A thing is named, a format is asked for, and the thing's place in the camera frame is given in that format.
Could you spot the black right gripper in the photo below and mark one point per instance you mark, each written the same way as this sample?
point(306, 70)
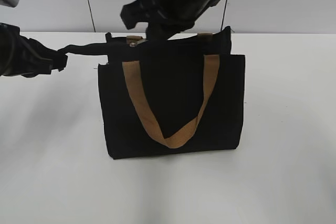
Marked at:
point(164, 17)

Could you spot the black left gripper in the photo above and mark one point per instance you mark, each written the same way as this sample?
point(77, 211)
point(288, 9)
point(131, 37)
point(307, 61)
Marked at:
point(32, 58)

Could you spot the metal zipper pull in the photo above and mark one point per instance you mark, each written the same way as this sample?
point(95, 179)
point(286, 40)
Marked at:
point(135, 43)

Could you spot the black tote bag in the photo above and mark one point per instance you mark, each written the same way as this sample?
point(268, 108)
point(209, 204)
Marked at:
point(172, 77)

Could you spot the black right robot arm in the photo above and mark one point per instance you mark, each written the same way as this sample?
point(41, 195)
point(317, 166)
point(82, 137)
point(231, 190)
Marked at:
point(165, 18)

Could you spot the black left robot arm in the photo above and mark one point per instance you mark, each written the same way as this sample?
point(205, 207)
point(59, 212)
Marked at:
point(8, 33)

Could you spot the tan front bag handle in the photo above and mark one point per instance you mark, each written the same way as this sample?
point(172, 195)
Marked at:
point(133, 80)

